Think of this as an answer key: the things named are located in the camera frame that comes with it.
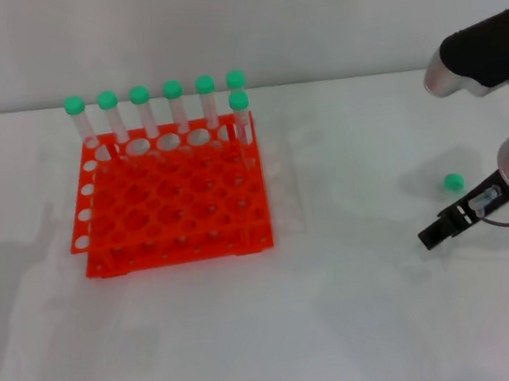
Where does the orange test tube rack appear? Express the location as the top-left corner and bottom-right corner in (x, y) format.
(54, 110), (277, 283)

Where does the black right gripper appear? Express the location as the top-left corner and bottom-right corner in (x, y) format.
(409, 167), (509, 253)

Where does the clear test tube green cap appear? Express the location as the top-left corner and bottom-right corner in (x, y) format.
(161, 77), (192, 137)
(95, 88), (133, 149)
(62, 93), (101, 151)
(226, 89), (261, 173)
(193, 73), (222, 131)
(127, 84), (162, 143)
(433, 172), (470, 218)
(224, 68), (249, 97)

